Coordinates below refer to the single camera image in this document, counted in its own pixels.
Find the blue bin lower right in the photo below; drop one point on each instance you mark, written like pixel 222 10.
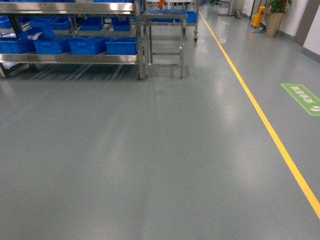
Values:
pixel 122 46

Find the blue bin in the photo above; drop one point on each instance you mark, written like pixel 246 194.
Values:
pixel 122 46
pixel 89 46
pixel 56 46

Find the small stainless steel table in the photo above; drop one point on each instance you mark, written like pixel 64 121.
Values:
pixel 164 39

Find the blue bin lower middle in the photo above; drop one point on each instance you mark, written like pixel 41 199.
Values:
pixel 89 46

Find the blue bin lower left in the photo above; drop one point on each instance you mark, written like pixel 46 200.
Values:
pixel 56 46

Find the yellow mop bucket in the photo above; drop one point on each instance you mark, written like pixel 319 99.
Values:
pixel 257 18

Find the stainless steel flow rack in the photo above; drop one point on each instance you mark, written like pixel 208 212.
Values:
pixel 55 19

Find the potted plant beige pot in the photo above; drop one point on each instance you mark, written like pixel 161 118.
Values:
pixel 275 10

